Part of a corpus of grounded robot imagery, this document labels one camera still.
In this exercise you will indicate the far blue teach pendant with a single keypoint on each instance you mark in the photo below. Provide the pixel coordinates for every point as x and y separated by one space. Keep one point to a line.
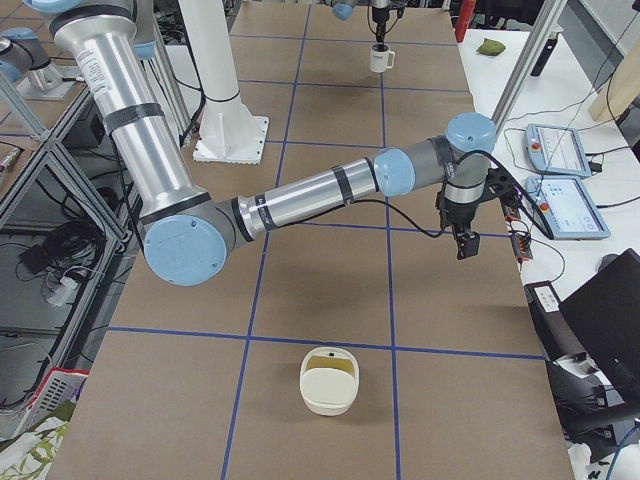
556 150

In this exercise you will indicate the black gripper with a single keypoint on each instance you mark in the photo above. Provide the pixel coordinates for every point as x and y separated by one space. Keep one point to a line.
458 214
379 15

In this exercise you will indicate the red cylinder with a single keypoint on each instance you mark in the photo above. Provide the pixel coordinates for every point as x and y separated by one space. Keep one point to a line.
465 16

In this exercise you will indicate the white pedestal column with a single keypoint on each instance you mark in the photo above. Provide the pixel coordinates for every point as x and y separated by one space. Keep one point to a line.
228 131

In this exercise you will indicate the white cup with handle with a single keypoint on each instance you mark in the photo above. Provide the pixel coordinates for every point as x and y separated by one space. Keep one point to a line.
381 58

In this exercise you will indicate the black monitor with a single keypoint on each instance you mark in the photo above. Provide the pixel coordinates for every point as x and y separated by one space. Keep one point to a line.
604 316

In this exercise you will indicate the aluminium frame post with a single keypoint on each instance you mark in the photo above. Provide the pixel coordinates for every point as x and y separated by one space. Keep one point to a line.
537 38

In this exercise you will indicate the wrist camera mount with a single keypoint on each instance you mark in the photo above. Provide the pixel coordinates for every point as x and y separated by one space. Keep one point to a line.
500 184

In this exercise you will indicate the white plastic basket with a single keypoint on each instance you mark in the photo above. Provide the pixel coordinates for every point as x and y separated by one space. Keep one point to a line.
59 385

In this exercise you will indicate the green cloth pouch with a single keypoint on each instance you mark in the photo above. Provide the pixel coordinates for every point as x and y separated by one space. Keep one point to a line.
491 47

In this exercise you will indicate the wooden board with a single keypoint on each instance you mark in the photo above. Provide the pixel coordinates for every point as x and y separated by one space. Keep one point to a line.
620 90

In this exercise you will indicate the near blue teach pendant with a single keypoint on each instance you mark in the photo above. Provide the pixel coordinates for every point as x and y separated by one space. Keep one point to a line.
565 209

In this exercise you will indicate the blue teach pendant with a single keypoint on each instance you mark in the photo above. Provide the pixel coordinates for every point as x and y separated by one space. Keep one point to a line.
556 150
565 209

